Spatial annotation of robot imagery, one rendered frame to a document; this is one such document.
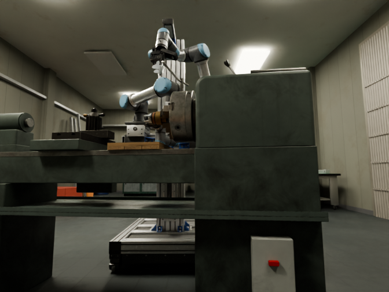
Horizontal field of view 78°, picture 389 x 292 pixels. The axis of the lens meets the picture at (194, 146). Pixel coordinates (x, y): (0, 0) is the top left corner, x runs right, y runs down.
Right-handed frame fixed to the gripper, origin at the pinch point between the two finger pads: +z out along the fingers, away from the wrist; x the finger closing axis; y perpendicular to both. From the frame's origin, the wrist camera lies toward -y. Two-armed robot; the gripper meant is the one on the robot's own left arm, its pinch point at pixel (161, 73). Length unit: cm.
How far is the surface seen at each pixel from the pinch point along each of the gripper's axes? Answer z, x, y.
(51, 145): 42, -6, 60
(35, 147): 43, -7, 70
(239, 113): 28, -2, -44
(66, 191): -38, -387, 321
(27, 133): 23, -25, 98
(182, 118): 25.7, -8.6, -12.4
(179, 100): 15.6, -5.6, -10.9
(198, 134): 37.5, -5.8, -22.2
